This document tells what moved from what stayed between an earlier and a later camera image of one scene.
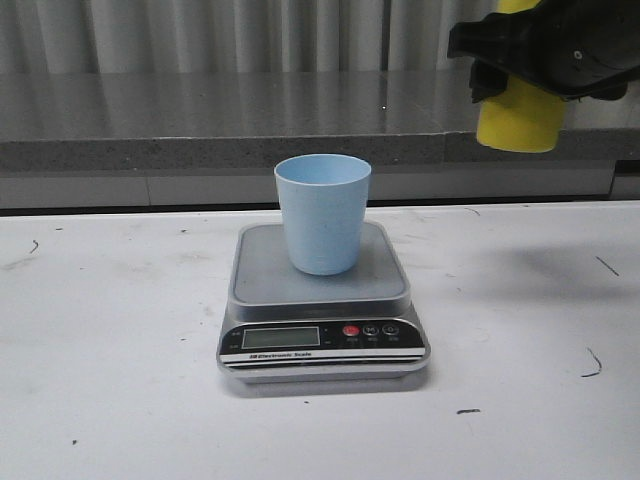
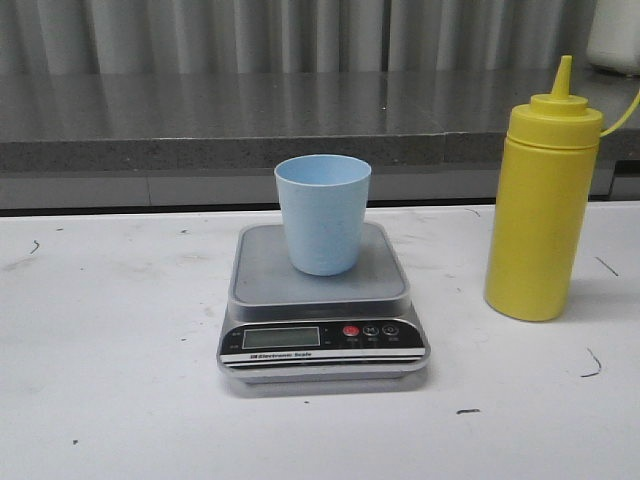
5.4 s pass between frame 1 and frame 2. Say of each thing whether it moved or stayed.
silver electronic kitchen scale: stayed
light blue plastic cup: stayed
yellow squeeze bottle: moved
